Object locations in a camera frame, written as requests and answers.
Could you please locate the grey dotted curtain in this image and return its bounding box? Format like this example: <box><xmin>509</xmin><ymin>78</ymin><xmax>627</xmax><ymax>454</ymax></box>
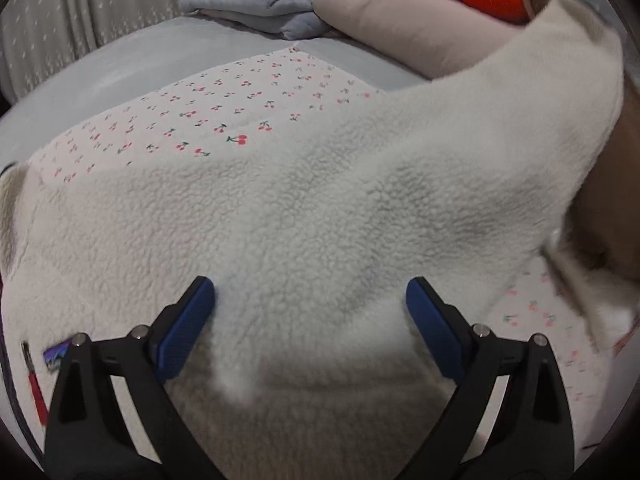
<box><xmin>1</xmin><ymin>0</ymin><xmax>180</xmax><ymax>104</ymax></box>

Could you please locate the white fleece jacket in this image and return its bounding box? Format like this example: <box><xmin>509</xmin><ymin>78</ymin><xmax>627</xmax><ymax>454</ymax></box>
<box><xmin>1</xmin><ymin>0</ymin><xmax>623</xmax><ymax>479</ymax></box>

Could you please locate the brown blanket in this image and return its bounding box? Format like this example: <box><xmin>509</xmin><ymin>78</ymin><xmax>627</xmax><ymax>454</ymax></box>
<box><xmin>570</xmin><ymin>103</ymin><xmax>640</xmax><ymax>281</ymax></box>

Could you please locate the beige pink cushion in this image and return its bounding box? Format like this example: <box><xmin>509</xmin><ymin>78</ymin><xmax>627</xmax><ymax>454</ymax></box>
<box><xmin>311</xmin><ymin>0</ymin><xmax>522</xmax><ymax>79</ymax></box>

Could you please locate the cherry print bed pad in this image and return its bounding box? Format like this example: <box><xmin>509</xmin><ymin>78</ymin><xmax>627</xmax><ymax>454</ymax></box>
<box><xmin>17</xmin><ymin>48</ymin><xmax>623</xmax><ymax>412</ymax></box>

